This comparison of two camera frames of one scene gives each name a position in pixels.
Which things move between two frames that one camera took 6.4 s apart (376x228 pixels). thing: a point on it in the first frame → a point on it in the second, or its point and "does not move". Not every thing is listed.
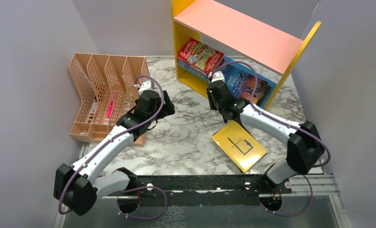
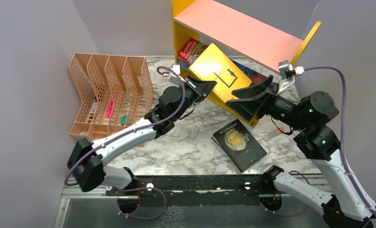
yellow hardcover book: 239,146 → 212,65
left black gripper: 167,109 → 201,89
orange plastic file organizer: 108,88 does not move
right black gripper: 211,105 → 248,108
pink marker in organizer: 110,109 does not move
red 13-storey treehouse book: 200,55 does not move
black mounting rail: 219,190 does not move
